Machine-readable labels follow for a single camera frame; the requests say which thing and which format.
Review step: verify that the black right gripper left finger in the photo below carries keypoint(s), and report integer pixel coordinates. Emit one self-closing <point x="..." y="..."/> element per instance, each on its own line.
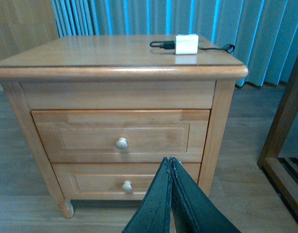
<point x="153" y="216"/>

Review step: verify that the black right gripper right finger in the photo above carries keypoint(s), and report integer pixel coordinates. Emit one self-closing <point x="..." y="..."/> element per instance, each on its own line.
<point x="193" y="212"/>

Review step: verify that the wooden drawer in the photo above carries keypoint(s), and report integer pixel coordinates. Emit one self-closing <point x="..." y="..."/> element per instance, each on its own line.
<point x="122" y="136"/>
<point x="105" y="181"/>

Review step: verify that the wooden nightstand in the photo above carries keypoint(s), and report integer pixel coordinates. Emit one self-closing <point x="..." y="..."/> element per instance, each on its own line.
<point x="120" y="72"/>

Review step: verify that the white power adapter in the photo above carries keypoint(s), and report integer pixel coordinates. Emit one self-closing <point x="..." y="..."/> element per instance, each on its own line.
<point x="186" y="44"/>

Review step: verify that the grey blue curtain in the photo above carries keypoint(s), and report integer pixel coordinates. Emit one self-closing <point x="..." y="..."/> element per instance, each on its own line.
<point x="264" y="32"/>

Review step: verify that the light wooden cabinet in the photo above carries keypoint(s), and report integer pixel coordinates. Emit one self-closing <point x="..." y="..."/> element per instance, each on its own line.
<point x="25" y="24"/>

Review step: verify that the dark wooden furniture frame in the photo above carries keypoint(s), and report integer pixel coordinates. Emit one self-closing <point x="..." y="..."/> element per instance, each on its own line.
<point x="284" y="177"/>

